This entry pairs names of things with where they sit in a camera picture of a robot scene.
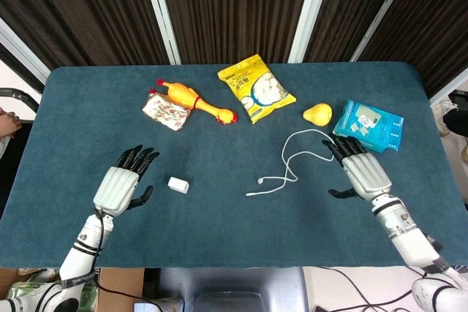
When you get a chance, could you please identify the white charger block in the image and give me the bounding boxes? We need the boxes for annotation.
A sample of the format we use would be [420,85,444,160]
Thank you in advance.
[167,176,192,194]

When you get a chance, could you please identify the white laced sneaker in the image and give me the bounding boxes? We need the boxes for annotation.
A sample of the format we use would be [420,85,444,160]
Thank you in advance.
[433,99,458,134]

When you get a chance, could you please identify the foil packet with red prints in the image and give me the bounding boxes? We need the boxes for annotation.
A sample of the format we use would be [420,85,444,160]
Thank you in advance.
[141,93,193,132]

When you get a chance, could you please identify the green snack packet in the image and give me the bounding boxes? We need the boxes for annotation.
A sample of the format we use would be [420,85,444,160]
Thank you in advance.
[5,270,99,312]

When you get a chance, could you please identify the blue felt table cover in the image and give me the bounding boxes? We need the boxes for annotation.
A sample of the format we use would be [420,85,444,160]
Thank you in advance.
[0,62,468,269]

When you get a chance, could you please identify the white partition frame post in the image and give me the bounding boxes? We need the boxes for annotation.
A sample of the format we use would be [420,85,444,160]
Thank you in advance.
[0,18,51,83]
[138,0,182,66]
[350,0,418,63]
[287,0,332,64]
[429,69,468,105]

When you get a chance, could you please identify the bystander bare hand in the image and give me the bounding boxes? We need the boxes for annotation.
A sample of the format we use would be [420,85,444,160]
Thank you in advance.
[0,107,23,140]

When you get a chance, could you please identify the white cable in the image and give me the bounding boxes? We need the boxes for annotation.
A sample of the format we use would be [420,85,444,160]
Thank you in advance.
[245,128,337,197]

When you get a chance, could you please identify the blue cardboard product box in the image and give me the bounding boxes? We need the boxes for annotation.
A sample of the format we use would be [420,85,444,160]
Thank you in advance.
[332,99,405,153]

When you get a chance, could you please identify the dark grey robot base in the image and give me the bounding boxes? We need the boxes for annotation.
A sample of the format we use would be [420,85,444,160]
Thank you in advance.
[144,267,312,312]

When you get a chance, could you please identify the brown ribbed partition panel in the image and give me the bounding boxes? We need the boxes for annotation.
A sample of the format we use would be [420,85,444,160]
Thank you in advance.
[359,0,468,99]
[302,0,407,64]
[0,0,172,72]
[155,0,315,65]

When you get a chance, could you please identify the yellow toy pear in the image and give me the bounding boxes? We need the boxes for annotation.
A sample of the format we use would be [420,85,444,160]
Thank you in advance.
[302,102,333,127]

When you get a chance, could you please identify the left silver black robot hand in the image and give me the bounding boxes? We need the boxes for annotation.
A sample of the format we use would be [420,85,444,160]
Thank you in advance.
[93,145,161,217]

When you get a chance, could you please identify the black curved tube rail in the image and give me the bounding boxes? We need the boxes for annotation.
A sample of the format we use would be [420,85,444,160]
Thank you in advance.
[0,87,39,114]

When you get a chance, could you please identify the yellow rubber chicken toy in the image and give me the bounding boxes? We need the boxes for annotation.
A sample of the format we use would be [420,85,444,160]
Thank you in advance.
[148,78,238,126]

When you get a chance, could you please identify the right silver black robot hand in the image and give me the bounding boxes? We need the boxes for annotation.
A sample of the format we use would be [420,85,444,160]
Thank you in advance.
[321,134,394,202]

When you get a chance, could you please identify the yellow snack bag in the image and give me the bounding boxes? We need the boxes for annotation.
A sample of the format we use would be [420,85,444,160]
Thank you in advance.
[216,53,297,125]

